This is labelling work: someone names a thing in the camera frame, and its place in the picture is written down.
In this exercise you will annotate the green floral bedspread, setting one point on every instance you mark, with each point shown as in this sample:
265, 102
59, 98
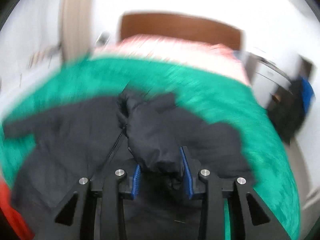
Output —
211, 96

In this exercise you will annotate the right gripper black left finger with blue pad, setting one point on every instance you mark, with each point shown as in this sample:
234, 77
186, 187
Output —
74, 216

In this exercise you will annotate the brown wooden headboard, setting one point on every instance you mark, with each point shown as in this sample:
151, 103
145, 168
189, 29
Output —
180, 26

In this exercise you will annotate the beige curtain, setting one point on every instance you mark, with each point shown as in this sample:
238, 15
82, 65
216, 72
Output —
75, 25

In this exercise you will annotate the black puffer jacket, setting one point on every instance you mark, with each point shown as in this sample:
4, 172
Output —
82, 139

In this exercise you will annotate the small white round device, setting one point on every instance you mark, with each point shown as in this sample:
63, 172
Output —
102, 39

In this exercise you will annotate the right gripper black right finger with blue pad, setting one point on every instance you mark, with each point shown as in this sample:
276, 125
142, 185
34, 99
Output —
228, 202

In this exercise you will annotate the white bedside cabinet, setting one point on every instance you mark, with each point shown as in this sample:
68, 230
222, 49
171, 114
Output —
267, 73

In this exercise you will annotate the blue garment on coat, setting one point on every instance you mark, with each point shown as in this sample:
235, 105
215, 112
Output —
307, 94

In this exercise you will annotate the black coat on chair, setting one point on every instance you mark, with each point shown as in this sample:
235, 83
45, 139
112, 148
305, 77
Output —
286, 111

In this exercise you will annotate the pink striped bed sheet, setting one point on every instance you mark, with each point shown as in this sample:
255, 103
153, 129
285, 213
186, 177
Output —
217, 59

